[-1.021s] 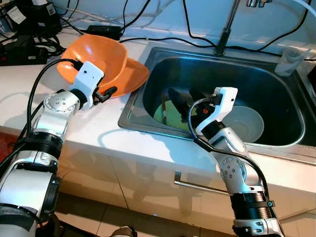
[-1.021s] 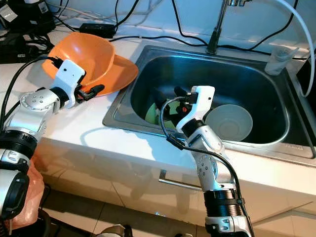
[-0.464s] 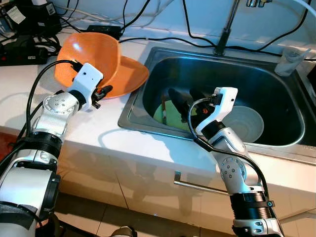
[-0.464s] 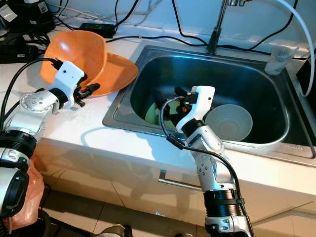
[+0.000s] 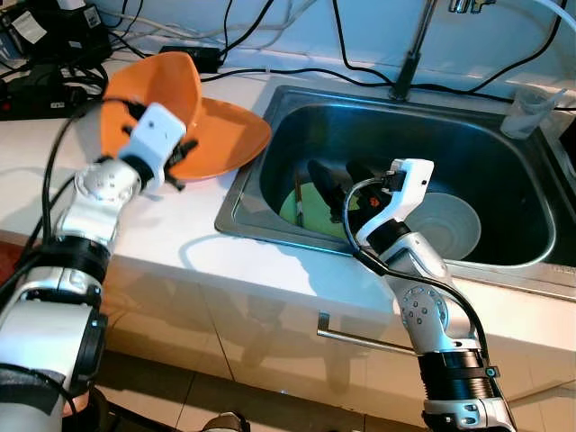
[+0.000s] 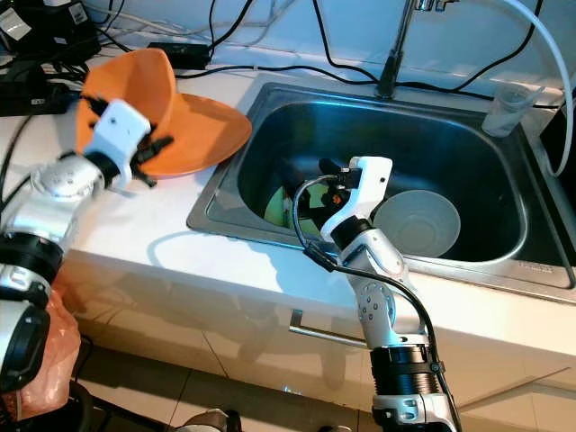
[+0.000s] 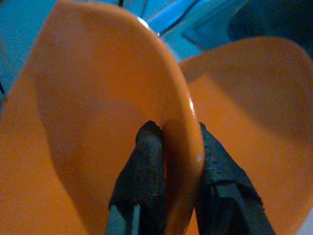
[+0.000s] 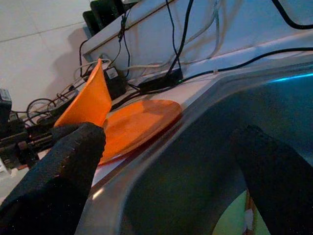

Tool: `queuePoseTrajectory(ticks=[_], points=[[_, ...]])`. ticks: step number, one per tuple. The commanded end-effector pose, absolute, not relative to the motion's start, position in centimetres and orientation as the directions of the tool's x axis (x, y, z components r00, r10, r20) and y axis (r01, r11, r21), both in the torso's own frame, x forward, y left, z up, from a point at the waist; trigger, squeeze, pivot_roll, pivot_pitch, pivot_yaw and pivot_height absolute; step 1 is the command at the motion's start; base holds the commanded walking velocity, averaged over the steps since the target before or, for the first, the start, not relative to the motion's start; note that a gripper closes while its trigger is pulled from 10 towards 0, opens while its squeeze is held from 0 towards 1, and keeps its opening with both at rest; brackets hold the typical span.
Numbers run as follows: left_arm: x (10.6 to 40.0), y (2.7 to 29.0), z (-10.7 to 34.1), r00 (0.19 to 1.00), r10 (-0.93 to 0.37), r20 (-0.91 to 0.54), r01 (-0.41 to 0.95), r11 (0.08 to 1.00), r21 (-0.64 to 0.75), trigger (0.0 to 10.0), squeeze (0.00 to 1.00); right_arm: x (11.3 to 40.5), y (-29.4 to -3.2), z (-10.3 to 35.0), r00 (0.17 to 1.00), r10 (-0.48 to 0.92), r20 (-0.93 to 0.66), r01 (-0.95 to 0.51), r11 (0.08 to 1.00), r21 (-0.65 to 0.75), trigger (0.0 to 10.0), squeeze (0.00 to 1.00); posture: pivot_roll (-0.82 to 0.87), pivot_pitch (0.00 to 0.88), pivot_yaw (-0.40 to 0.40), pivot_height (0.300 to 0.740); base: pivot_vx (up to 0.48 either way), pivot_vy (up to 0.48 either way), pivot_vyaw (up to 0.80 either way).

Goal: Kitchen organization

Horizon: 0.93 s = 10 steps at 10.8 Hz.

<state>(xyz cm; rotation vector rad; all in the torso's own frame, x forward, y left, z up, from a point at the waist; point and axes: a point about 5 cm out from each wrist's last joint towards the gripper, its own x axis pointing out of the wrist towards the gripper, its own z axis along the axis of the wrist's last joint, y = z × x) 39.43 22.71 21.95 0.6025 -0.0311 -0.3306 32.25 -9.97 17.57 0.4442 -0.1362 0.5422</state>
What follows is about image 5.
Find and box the clear drinking glass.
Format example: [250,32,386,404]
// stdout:
[499,85,557,140]

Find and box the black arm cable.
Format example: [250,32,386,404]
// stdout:
[0,97,145,298]
[340,175,518,432]

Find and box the stainless steel kitchen sink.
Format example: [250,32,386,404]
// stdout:
[214,84,576,298]

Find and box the black power strip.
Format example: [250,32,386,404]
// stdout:
[0,63,109,122]

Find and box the black power cable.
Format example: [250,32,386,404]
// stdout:
[333,0,397,86]
[200,67,397,91]
[468,0,568,94]

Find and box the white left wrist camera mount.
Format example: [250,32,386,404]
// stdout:
[119,102,188,190]

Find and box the white bowl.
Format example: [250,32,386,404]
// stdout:
[405,192,482,262]

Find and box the white water hose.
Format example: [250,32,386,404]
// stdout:
[490,0,576,32]

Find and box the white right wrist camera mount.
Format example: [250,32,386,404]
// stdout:
[355,158,436,248]

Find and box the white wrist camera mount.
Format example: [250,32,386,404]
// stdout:
[355,158,436,248]
[119,102,188,190]

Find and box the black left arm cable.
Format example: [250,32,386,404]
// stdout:
[0,97,145,298]

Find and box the white kitchen cabinet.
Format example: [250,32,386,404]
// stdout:
[90,261,576,424]

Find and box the orange plastic plate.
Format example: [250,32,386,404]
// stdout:
[175,94,273,181]

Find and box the green plate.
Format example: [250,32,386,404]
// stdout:
[279,180,347,239]

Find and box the steel cabinet handle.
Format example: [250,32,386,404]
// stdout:
[315,312,419,356]

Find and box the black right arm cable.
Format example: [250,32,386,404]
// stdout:
[340,175,518,432]

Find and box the black power adapter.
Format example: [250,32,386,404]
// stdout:
[160,45,226,75]

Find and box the steel sink faucet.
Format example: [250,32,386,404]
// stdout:
[389,0,496,102]

